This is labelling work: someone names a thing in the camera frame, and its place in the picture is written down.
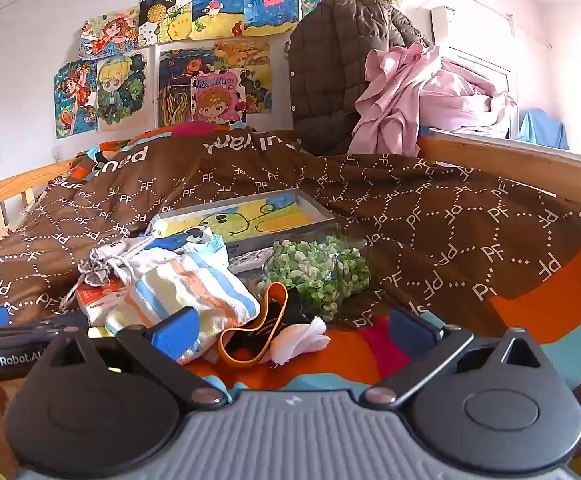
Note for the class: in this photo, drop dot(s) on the colourful wall drawings group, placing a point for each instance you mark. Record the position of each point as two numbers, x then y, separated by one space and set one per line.
220 5

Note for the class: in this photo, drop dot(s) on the glass jar of green paper stars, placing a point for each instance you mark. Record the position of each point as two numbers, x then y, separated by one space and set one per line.
315 270

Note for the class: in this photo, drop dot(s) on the white wall socket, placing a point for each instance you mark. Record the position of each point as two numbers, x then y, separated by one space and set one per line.
58 154

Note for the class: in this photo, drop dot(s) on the grey cartoon-print box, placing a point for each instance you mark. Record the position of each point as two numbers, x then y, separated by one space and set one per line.
250 210

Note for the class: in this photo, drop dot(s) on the grey patterned packet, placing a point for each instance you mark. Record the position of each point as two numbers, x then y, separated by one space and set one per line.
250 260

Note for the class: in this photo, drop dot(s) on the brown quilted jacket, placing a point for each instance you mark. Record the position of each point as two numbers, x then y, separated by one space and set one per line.
330 60

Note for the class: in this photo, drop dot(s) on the blue cloth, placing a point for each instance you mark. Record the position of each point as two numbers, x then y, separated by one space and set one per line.
542 130

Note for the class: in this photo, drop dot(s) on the white tissue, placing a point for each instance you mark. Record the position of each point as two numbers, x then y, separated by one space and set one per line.
295 340

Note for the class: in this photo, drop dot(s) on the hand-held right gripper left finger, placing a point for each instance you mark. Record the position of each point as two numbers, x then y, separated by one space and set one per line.
175 332

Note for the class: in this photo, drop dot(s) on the red and white medicine box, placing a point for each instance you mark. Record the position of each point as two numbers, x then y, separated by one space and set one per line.
100 300

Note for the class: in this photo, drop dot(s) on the pastel striped towel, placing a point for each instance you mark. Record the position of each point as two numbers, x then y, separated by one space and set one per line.
195 285

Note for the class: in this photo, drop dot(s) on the pale pink bedding pile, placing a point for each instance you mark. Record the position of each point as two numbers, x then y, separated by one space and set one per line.
470 100

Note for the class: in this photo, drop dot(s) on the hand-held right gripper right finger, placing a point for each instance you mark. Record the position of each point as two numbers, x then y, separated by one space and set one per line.
410 327

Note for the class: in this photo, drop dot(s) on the pink garment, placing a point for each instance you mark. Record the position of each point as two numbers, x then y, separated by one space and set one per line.
395 105

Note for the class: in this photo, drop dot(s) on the white air conditioner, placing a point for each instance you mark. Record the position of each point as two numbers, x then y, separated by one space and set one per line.
445 22

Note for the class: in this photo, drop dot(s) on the brown printed duvet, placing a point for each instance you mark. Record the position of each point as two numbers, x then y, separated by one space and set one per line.
420 210

